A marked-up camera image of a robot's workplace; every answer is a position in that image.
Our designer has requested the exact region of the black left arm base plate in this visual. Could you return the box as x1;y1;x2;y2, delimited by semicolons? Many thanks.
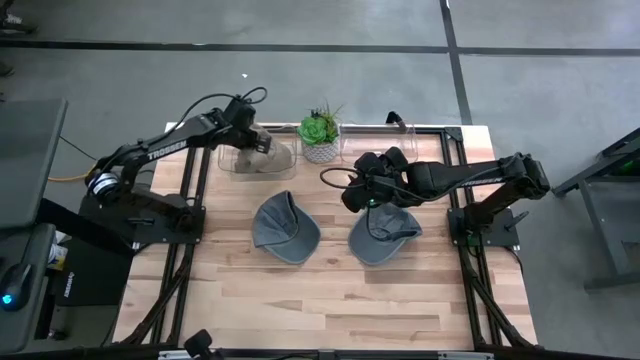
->
79;194;206;246

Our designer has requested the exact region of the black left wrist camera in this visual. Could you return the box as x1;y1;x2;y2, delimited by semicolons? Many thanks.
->
222;97;257;126

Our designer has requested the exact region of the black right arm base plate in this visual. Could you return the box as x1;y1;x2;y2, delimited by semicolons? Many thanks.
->
447;207;521;249

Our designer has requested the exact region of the silver metal bracket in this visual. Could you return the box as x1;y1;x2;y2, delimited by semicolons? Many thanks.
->
158;349;216;360
438;351;495;360

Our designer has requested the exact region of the succulent in triangle-patterned pot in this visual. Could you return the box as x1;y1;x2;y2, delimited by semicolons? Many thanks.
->
296;101;344;165

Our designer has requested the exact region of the white and yellow box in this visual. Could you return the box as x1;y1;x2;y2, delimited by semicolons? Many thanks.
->
47;242;70;272

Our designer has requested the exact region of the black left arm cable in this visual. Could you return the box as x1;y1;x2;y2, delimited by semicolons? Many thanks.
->
172;86;269;132

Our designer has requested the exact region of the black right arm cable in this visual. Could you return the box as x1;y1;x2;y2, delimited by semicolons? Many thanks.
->
319;167;451;206

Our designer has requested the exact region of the black metal table frame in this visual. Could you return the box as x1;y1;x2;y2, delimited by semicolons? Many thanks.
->
113;124;539;351

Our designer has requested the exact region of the grey desk surface with mouse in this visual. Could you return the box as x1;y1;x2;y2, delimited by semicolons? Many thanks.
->
0;223;56;354

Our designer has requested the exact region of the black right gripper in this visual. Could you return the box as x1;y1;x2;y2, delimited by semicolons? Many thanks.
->
341;151;416;214

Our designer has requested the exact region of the yellow cable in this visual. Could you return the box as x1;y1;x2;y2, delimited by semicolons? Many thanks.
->
47;169;97;184

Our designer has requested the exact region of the black computer mouse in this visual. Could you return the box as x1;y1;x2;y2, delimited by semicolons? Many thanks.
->
0;263;34;312

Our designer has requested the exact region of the black curved cable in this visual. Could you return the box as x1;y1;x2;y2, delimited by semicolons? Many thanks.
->
384;110;407;132

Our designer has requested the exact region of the grey desk top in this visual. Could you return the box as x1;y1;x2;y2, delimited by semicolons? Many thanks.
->
0;98;69;229

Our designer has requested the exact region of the dark metal stand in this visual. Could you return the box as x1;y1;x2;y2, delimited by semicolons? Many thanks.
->
551;127;640;291

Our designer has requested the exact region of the black box with white print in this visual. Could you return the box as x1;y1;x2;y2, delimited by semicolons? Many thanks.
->
53;237;135;307

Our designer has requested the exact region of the tan baseball cap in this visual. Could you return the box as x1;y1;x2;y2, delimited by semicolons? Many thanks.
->
233;142;294;175

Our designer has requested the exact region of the black rounded device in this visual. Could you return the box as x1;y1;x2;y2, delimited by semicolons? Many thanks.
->
183;328;225;360

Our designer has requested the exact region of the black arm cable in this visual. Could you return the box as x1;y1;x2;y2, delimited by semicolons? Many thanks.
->
319;167;451;206
172;86;269;132

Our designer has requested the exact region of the grey-blue baseball cap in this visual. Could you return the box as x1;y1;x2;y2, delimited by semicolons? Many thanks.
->
347;202;424;267
251;189;322;265

